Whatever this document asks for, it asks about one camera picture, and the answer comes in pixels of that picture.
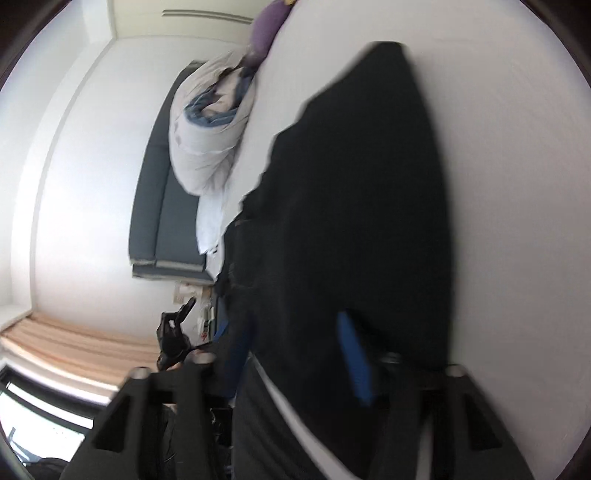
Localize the cream wardrobe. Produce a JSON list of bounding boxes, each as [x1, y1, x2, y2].
[[111, 0, 259, 40]]

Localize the window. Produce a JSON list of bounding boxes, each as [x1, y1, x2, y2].
[[0, 364, 100, 467]]

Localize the rolled white duvet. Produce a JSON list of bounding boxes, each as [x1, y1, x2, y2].
[[167, 48, 259, 197]]

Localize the purple cushion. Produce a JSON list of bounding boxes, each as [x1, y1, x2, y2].
[[245, 0, 296, 58]]

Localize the white pillow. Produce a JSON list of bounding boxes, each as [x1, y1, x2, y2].
[[195, 185, 245, 259]]

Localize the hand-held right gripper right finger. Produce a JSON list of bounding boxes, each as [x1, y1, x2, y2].
[[337, 310, 536, 480]]

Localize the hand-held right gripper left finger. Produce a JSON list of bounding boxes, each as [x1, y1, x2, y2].
[[59, 318, 252, 480]]

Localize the black pants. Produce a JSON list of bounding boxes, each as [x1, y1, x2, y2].
[[215, 41, 455, 480]]

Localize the grey padded headboard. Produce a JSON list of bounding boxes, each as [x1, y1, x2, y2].
[[128, 60, 218, 283]]

